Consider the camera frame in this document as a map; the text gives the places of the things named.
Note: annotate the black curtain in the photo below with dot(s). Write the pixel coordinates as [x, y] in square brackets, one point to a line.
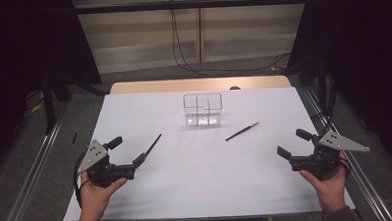
[365, 49]
[21, 48]

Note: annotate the wooden table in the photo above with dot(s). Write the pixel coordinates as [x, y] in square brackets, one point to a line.
[169, 86]

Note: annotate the wooden wall post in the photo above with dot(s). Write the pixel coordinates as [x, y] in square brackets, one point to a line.
[199, 27]

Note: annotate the clear acrylic pen holder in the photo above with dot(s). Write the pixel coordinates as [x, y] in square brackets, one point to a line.
[203, 118]

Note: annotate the black metal stand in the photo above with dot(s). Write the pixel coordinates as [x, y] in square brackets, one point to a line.
[48, 107]

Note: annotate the black horizontal frame bar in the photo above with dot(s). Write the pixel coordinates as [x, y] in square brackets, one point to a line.
[192, 4]

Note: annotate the person's right hand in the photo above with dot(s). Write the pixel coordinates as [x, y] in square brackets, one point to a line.
[331, 193]

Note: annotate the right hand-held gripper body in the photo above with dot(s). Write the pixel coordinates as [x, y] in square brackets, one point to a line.
[323, 160]

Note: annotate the aluminium floor rail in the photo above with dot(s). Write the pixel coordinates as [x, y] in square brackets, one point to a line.
[364, 183]
[30, 184]

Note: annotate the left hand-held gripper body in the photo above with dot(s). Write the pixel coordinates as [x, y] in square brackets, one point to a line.
[101, 169]

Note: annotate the black pencil with orange tip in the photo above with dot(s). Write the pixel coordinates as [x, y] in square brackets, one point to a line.
[240, 132]

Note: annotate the person's left hand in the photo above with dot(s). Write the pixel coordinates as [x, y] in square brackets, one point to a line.
[94, 203]

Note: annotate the white table cover sheet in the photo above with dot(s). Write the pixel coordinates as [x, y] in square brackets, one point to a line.
[200, 177]

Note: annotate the black pen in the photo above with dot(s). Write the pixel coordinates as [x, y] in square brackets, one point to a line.
[153, 144]

